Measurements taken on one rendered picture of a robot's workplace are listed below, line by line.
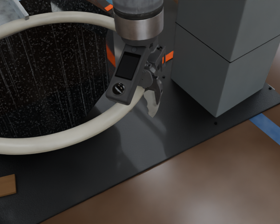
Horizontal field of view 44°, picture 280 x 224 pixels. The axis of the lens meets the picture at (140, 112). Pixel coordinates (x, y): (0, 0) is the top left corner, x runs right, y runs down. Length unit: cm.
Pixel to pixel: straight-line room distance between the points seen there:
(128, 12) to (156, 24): 6
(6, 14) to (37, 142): 51
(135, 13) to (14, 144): 31
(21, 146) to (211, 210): 120
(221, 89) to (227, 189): 50
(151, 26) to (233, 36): 103
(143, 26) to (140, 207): 118
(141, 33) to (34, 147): 28
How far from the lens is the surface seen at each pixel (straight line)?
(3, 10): 109
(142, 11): 60
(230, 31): 163
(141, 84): 71
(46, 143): 65
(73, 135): 65
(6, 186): 181
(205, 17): 172
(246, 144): 194
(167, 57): 231
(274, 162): 193
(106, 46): 158
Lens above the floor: 152
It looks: 50 degrees down
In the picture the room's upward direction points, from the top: straight up
